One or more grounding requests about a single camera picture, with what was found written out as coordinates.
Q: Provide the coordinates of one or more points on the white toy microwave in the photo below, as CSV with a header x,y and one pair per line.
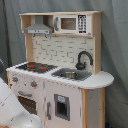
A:
x,y
74,24

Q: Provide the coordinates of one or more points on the grey toy sink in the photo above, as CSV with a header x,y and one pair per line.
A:
x,y
72,74

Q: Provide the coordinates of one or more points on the black toy stovetop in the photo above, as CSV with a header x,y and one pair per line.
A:
x,y
36,67

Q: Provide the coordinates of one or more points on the wooden toy kitchen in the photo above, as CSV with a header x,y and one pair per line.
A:
x,y
61,50

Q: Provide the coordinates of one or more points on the grey range hood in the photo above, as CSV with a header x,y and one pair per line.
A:
x,y
39,27

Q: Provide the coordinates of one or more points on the red stove knob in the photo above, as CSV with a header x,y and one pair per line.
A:
x,y
33,84
15,79

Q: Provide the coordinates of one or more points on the left red stove knob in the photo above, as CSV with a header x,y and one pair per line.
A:
x,y
15,79

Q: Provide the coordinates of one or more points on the grey backdrop curtain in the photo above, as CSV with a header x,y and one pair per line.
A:
x,y
114,43

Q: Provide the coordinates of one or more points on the white oven door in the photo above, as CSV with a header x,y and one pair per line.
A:
x,y
30,99

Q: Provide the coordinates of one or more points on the black toy faucet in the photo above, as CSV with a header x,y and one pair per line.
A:
x,y
80,65

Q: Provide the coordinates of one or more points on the white cabinet door with dispenser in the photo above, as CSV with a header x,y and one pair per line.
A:
x,y
63,106

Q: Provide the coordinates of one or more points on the right red stove knob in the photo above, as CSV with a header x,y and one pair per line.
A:
x,y
33,84

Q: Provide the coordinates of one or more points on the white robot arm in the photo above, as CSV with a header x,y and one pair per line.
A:
x,y
12,113

